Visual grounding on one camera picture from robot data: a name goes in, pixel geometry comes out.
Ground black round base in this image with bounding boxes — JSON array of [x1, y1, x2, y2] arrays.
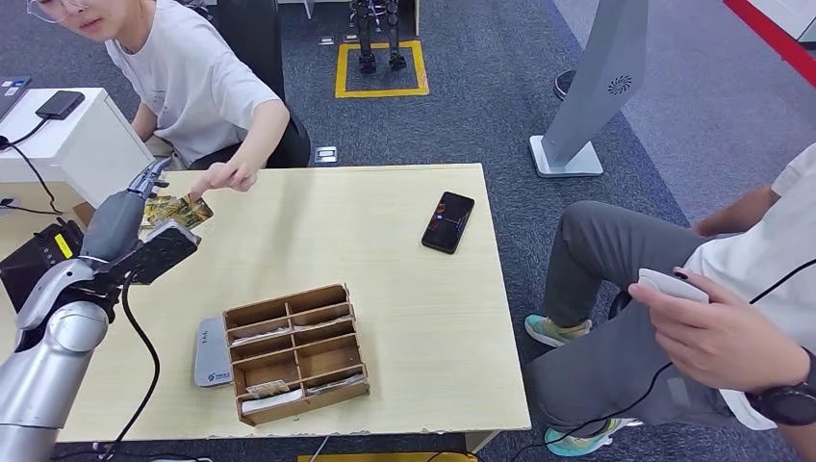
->
[[552, 68, 579, 102]]

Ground thin black device cable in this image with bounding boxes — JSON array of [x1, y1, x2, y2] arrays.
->
[[0, 116, 64, 217]]

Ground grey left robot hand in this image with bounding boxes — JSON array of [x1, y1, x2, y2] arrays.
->
[[79, 157, 173, 263]]

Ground black office chair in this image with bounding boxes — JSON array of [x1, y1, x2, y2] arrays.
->
[[188, 0, 313, 171]]

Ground black humanoid robot legs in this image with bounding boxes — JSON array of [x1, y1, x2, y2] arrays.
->
[[348, 0, 408, 73]]

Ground small black flat device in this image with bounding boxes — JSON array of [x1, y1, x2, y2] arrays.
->
[[35, 90, 86, 121]]

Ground person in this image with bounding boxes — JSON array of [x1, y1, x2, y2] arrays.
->
[[26, 0, 292, 202], [523, 142, 816, 462]]

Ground stack of patterned cards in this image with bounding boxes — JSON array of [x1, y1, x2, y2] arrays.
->
[[140, 195, 176, 231]]

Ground pale grey card reader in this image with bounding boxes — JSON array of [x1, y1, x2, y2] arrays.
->
[[192, 317, 234, 389]]

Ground yellow floor tape square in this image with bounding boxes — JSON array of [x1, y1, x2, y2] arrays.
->
[[335, 38, 430, 99]]

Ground white card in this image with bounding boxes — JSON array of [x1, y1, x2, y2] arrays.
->
[[241, 389, 305, 415]]

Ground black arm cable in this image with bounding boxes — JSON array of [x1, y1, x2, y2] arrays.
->
[[101, 273, 162, 462]]

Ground white box riser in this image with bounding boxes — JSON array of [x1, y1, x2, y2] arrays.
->
[[0, 87, 158, 209]]

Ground black controller cable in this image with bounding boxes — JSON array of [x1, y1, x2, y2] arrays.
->
[[506, 258, 816, 462]]

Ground teal sneaker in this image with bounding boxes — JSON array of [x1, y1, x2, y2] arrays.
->
[[543, 415, 642, 458], [524, 314, 594, 348]]

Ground black smartphone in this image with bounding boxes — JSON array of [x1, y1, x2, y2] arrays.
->
[[421, 191, 476, 256]]

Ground black payment terminal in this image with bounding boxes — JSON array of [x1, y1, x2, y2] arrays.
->
[[0, 218, 88, 314]]

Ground grey printed card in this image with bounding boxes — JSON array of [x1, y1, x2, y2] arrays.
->
[[293, 315, 354, 331], [305, 373, 367, 394]]

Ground pale card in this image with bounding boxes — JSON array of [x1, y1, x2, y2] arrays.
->
[[229, 326, 292, 347]]

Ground wooden compartment card organizer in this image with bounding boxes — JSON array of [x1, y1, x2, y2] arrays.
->
[[222, 283, 371, 427]]

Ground round white black controller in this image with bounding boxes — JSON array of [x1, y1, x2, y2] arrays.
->
[[637, 268, 710, 305]]

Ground laptop computer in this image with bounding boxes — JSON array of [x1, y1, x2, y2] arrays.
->
[[0, 76, 32, 121]]

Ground grey kiosk stand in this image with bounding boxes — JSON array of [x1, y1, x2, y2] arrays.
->
[[529, 0, 650, 178]]

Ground black wristwatch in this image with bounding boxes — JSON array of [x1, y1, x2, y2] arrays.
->
[[746, 346, 816, 427]]

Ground black stool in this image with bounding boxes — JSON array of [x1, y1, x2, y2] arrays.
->
[[607, 290, 632, 321]]

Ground person's left hand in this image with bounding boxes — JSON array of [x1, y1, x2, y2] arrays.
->
[[189, 159, 260, 202], [627, 268, 814, 394]]

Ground patterned room key card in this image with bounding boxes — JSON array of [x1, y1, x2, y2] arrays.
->
[[245, 379, 292, 397], [162, 192, 215, 231]]

